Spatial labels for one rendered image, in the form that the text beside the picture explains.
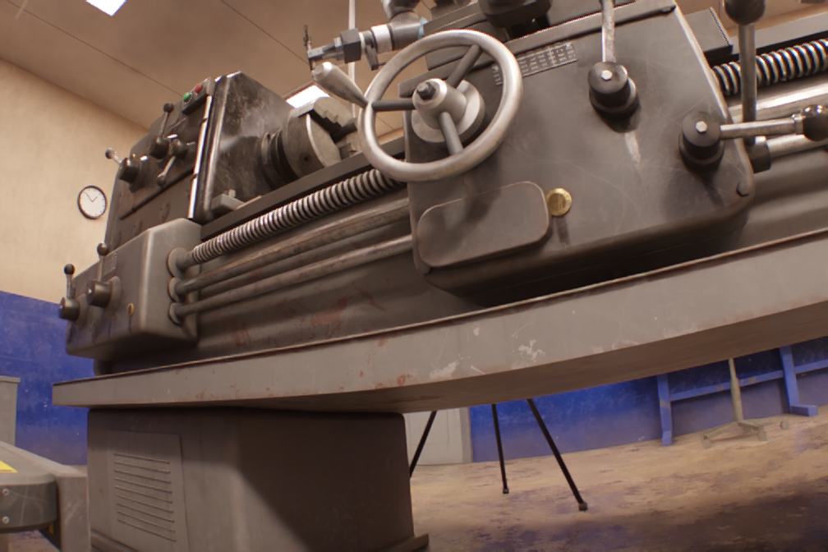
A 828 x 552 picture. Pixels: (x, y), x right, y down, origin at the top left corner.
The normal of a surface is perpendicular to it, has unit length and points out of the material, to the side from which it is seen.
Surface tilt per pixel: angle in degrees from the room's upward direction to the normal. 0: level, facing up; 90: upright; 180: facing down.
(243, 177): 90
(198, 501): 90
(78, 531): 90
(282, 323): 90
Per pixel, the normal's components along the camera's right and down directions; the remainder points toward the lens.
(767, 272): -0.50, -0.22
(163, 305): 0.86, -0.22
